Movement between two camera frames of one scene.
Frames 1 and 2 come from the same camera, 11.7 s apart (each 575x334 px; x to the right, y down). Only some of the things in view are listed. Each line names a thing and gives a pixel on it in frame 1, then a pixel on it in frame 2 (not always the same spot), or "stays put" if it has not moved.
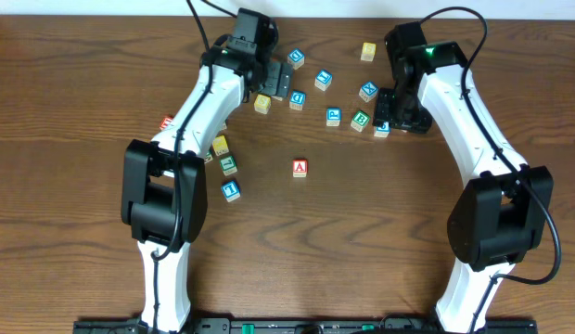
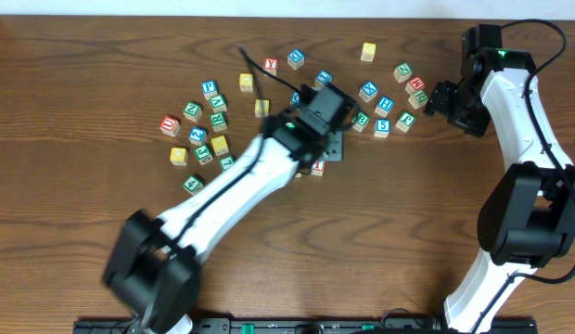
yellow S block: x=368 y=52 stays put
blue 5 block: x=383 y=131 stays put
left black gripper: x=274 y=85 → x=336 y=151
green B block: x=359 y=121 stays put
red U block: x=164 y=122 stays put
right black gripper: x=419 y=125 → x=439 y=99
